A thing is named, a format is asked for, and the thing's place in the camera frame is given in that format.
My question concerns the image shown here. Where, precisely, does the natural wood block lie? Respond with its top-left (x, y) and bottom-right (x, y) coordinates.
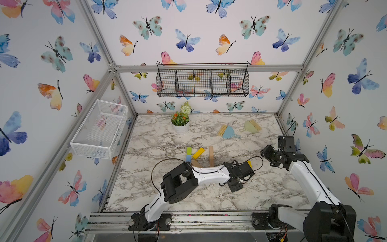
top-left (191, 160), bottom-right (202, 168)
top-left (209, 155), bottom-right (215, 167)
top-left (209, 146), bottom-right (214, 157)

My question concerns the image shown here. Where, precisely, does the green block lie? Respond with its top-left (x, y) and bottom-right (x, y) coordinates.
top-left (186, 147), bottom-right (192, 156)

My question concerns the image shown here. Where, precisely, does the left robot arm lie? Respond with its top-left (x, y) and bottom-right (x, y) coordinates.
top-left (128, 160), bottom-right (255, 232)

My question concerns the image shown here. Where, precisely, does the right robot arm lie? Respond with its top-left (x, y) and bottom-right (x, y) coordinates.
top-left (261, 136), bottom-right (356, 242)

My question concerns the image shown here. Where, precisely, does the white potted artificial plant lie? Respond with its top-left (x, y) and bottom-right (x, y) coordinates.
top-left (171, 101), bottom-right (192, 135)

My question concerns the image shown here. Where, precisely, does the black wire wall basket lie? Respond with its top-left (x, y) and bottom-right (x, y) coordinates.
top-left (153, 63), bottom-right (250, 98)

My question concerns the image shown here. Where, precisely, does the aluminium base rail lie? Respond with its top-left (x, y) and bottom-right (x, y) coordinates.
top-left (86, 211), bottom-right (339, 234)

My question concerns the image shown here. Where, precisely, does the white mesh wall basket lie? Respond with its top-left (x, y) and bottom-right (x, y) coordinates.
top-left (70, 99), bottom-right (128, 159)

